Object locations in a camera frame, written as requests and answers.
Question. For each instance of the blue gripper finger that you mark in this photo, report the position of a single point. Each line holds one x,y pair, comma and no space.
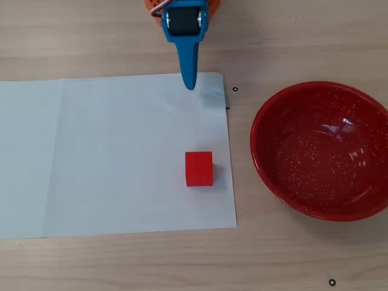
186,63
196,54

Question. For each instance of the white paper sheet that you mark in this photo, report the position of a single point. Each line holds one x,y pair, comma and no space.
106,157

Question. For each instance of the blue gripper body black servo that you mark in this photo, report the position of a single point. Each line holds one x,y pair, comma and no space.
184,37

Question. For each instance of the red speckled bowl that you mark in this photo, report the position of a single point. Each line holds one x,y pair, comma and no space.
321,151

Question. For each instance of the red cube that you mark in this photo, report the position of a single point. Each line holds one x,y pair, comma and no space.
198,168

